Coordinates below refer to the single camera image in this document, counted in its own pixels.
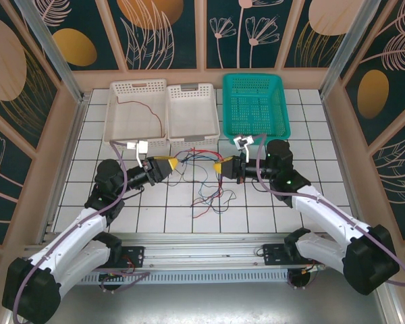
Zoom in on aluminium side rail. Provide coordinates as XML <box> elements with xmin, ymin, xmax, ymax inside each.
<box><xmin>36</xmin><ymin>94</ymin><xmax>90</xmax><ymax>246</ymax></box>
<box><xmin>320</xmin><ymin>94</ymin><xmax>364</xmax><ymax>234</ymax></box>

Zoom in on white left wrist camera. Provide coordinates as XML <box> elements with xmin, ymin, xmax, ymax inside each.
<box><xmin>126</xmin><ymin>139</ymin><xmax>149</xmax><ymax>169</ymax></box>

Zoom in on aluminium frame post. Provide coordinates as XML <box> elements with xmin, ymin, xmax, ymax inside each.
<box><xmin>319</xmin><ymin>0</ymin><xmax>379</xmax><ymax>101</ymax></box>
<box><xmin>15</xmin><ymin>0</ymin><xmax>88</xmax><ymax>104</ymax></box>

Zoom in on bundle of coloured wires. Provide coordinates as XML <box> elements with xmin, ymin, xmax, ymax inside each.
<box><xmin>191</xmin><ymin>158</ymin><xmax>223</xmax><ymax>219</ymax></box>

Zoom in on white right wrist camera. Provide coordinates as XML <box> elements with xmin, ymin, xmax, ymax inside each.
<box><xmin>232</xmin><ymin>134</ymin><xmax>256</xmax><ymax>159</ymax></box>

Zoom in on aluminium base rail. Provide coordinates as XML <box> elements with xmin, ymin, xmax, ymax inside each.
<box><xmin>25</xmin><ymin>231</ymin><xmax>293</xmax><ymax>271</ymax></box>

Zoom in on red thin wire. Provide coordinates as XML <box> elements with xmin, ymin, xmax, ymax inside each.
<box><xmin>116</xmin><ymin>95</ymin><xmax>163</xmax><ymax>138</ymax></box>
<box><xmin>177</xmin><ymin>146</ymin><xmax>225</xmax><ymax>163</ymax></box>

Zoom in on grey slotted cable duct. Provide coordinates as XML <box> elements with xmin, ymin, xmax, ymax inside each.
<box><xmin>82</xmin><ymin>271</ymin><xmax>291</xmax><ymax>285</ymax></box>

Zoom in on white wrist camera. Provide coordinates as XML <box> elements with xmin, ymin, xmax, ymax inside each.
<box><xmin>232</xmin><ymin>134</ymin><xmax>256</xmax><ymax>159</ymax></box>
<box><xmin>126</xmin><ymin>139</ymin><xmax>149</xmax><ymax>169</ymax></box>

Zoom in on blue thin wire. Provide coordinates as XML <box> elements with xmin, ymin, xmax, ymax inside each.
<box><xmin>196</xmin><ymin>182</ymin><xmax>223</xmax><ymax>214</ymax></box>
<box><xmin>178</xmin><ymin>151</ymin><xmax>223</xmax><ymax>169</ymax></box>

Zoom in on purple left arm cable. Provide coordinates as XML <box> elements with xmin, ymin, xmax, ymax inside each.
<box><xmin>11</xmin><ymin>140</ymin><xmax>152</xmax><ymax>324</ymax></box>

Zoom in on black round cable port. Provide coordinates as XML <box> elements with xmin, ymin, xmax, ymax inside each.
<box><xmin>99</xmin><ymin>272</ymin><xmax>122</xmax><ymax>295</ymax></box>
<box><xmin>288</xmin><ymin>269</ymin><xmax>312</xmax><ymax>290</ymax></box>

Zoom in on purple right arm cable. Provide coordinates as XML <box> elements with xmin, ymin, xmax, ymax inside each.
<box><xmin>254</xmin><ymin>133</ymin><xmax>405</xmax><ymax>288</ymax></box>

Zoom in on small white basket grey handles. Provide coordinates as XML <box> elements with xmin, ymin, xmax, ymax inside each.
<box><xmin>167</xmin><ymin>82</ymin><xmax>221</xmax><ymax>149</ymax></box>

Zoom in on large white plastic basket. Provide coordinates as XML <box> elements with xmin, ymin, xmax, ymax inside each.
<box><xmin>102</xmin><ymin>78</ymin><xmax>168</xmax><ymax>151</ymax></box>

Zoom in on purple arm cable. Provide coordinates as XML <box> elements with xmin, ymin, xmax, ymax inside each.
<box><xmin>11</xmin><ymin>140</ymin><xmax>152</xmax><ymax>324</ymax></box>
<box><xmin>254</xmin><ymin>133</ymin><xmax>405</xmax><ymax>288</ymax></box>

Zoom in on teal plastic basket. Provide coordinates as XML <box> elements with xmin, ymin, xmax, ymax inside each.
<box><xmin>221</xmin><ymin>73</ymin><xmax>292</xmax><ymax>146</ymax></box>

